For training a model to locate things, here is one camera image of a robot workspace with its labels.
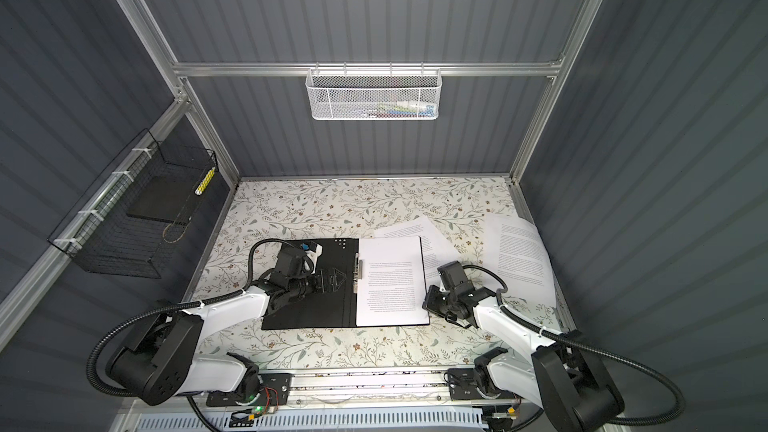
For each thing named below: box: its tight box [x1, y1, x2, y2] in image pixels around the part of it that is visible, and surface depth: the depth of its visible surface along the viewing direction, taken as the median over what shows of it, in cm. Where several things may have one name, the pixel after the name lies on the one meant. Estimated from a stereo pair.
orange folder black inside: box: [262, 237, 430, 330], surface depth 87 cm
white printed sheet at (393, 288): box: [356, 236, 430, 327], surface depth 93 cm
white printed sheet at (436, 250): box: [374, 216, 463, 293], surface depth 102 cm
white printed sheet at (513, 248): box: [483, 214, 557, 306], surface depth 101 cm
